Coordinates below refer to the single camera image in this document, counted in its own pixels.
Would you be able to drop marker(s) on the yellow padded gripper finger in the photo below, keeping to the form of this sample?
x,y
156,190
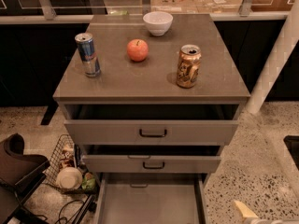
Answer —
x,y
244,210

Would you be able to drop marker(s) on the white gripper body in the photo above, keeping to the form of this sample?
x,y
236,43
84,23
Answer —
x,y
245,211

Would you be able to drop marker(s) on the grey bottom drawer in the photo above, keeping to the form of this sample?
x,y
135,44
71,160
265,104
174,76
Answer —
x,y
151,199

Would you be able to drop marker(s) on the grey drawer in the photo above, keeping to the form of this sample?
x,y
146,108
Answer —
x,y
153,159
151,125
151,199

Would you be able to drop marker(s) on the grey drawer cabinet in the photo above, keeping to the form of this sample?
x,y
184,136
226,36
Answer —
x,y
154,80

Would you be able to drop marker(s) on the grey middle drawer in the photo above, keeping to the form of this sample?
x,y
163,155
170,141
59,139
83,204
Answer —
x,y
153,159

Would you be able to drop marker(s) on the grey top drawer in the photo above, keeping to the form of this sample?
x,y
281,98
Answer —
x,y
151,125

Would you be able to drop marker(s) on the black object at right edge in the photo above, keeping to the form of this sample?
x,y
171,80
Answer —
x,y
292,144

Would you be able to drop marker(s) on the gold soda can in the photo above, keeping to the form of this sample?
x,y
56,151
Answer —
x,y
189,60

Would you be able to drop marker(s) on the green snack packet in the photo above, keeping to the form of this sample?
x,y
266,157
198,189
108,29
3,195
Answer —
x,y
88,182

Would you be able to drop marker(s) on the white bowl in basket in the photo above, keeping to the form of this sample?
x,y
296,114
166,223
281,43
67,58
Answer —
x,y
69,178

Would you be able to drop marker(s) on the brown snack bag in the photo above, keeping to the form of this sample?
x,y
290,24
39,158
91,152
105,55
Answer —
x,y
67,157

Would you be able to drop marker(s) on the red apple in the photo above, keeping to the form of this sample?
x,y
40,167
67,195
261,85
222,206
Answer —
x,y
137,50

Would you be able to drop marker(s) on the white ceramic bowl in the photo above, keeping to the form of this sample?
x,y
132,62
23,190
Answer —
x,y
158,22

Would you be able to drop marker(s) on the blue silver energy drink can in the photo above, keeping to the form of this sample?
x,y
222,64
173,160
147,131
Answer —
x,y
87,54

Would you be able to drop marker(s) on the black wire basket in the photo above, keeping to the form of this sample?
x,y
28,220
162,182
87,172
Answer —
x,y
54,169

